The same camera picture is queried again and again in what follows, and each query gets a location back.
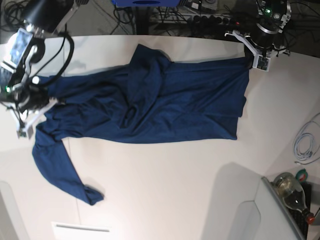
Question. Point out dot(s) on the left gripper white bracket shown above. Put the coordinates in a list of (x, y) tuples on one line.
[(262, 45)]

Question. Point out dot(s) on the dark blue t-shirt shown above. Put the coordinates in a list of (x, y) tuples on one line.
[(150, 100)]

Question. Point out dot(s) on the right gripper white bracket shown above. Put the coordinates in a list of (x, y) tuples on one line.
[(28, 111)]

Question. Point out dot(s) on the black table leg post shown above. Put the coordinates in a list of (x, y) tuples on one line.
[(142, 20)]

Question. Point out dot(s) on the blue plastic crate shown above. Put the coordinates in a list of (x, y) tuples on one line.
[(146, 3)]

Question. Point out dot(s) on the black power strip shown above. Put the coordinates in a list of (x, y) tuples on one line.
[(215, 20)]

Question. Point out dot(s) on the clear glass bottle red cap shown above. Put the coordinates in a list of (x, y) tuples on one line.
[(292, 194)]

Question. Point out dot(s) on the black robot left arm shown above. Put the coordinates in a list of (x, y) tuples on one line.
[(274, 14)]

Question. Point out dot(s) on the green tape roll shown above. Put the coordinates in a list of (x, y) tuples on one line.
[(302, 175)]

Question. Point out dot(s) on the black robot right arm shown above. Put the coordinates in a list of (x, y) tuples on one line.
[(22, 91)]

